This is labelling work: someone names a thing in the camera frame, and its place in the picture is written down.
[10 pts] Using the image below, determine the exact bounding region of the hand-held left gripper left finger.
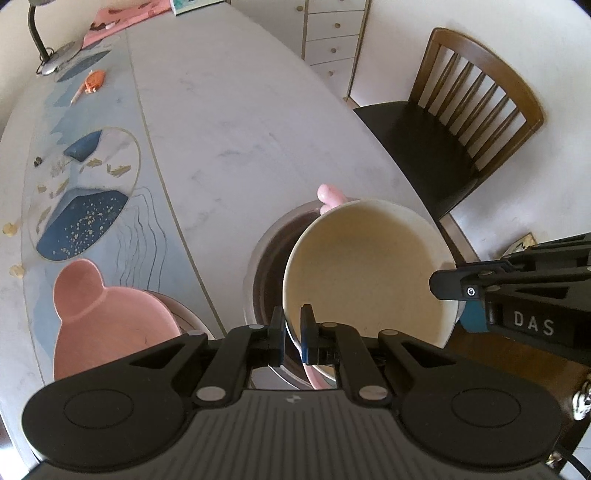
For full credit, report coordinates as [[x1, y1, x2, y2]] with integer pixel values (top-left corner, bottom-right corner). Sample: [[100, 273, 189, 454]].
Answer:
[[129, 306, 289, 410]]

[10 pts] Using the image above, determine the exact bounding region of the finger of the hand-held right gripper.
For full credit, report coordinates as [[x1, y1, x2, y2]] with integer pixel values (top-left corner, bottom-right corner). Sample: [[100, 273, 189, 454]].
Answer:
[[501, 233, 591, 268], [428, 261, 591, 334]]

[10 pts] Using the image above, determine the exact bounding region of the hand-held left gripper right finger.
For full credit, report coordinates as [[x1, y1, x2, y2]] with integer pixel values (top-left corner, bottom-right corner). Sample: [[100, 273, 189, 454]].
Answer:
[[299, 304, 455, 408]]

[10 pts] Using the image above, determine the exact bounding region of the large steel bowl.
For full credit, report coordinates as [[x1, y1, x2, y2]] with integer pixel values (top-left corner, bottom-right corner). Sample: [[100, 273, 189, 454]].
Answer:
[[243, 199, 361, 391]]

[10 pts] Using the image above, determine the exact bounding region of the cream ceramic bowl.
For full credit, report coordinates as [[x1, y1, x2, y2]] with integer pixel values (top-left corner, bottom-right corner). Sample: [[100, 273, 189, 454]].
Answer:
[[283, 184, 462, 391]]

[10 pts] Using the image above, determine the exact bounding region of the pink bear-shaped plate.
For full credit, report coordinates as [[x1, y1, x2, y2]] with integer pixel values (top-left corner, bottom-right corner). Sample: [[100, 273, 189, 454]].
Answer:
[[52, 258, 183, 381]]

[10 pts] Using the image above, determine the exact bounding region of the wooden slat-back chair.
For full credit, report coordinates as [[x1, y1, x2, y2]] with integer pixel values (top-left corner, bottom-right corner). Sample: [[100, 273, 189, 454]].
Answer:
[[353, 27, 544, 266]]

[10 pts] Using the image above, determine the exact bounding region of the blue printed table runner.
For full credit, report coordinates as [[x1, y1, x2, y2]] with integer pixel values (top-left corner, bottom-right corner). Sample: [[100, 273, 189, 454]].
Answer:
[[23, 28, 227, 384]]

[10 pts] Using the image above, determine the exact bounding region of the white drawer cabinet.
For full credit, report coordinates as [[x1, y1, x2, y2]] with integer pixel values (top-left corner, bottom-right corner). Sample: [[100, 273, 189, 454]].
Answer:
[[302, 0, 370, 100]]

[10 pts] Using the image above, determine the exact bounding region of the teal book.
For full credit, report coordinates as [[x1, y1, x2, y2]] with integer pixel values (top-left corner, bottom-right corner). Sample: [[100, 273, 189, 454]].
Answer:
[[172, 0, 232, 17]]

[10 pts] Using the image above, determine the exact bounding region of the grey desk lamp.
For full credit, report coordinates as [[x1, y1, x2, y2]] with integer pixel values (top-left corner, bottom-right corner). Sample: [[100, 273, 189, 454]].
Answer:
[[27, 0, 84, 77]]

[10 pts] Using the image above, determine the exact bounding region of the pink printed cloth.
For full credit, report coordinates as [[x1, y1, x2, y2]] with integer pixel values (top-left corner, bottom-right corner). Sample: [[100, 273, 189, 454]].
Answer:
[[82, 0, 172, 49]]

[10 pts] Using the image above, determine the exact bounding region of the black cable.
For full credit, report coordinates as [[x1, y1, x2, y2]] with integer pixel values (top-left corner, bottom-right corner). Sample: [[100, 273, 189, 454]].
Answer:
[[547, 440, 589, 480]]

